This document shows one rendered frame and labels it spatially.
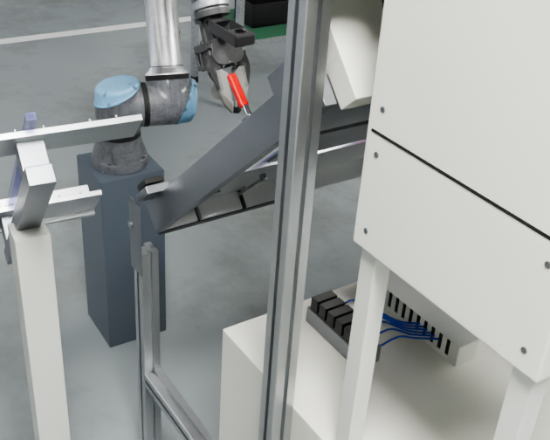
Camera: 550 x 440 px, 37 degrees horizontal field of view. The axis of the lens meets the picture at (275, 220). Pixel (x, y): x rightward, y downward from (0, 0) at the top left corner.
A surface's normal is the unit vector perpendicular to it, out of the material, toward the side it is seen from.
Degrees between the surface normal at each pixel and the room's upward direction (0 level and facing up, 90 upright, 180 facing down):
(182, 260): 0
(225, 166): 90
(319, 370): 0
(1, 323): 0
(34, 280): 90
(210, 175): 90
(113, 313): 90
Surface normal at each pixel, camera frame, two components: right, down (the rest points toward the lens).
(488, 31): -0.84, 0.24
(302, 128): 0.54, 0.46
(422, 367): 0.06, -0.85
